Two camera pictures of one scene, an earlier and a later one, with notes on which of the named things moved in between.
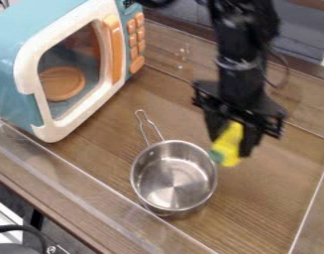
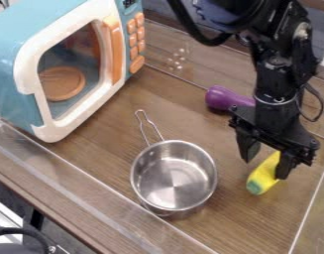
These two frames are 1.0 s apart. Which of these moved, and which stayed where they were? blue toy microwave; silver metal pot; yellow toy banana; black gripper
Moved: black gripper; yellow toy banana
Stayed: blue toy microwave; silver metal pot
